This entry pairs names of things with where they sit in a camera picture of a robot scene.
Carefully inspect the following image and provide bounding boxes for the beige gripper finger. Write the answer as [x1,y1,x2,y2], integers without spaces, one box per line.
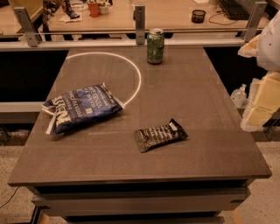
[238,35,261,58]
[241,72,280,132]

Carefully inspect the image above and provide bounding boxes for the clear sanitizer bottle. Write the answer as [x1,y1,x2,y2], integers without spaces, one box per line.
[230,84,247,108]

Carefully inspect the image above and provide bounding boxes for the black cable on desk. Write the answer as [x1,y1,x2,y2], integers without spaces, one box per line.
[207,10,239,26]

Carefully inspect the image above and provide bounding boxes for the right metal bracket post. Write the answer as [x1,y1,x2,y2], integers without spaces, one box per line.
[242,1,267,42]

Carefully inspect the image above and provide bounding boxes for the black keyboard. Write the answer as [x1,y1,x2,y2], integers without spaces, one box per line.
[219,0,249,20]

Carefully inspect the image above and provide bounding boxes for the black mesh pen cup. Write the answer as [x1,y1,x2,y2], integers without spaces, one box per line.
[192,10,206,24]

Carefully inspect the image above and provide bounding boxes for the green soda can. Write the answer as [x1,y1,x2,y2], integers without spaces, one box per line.
[147,28,165,64]

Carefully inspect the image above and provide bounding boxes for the red cup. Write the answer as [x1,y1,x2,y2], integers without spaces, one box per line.
[87,2,99,18]

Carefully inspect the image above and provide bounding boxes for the middle metal bracket post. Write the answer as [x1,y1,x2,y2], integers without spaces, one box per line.
[134,5,145,45]

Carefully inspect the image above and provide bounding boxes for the left metal bracket post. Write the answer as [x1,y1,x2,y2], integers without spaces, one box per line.
[13,6,41,47]

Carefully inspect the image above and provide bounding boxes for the black chocolate rxbar wrapper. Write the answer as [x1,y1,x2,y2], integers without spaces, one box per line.
[134,119,188,153]

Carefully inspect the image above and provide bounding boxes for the metal bracket post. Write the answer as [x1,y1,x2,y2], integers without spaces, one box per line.
[13,6,41,47]
[134,5,145,45]
[242,1,267,42]

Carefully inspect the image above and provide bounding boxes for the blue potato chip bag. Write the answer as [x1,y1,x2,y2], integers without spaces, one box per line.
[42,84,124,135]

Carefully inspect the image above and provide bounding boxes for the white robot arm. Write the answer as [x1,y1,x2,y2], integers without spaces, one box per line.
[238,11,280,132]

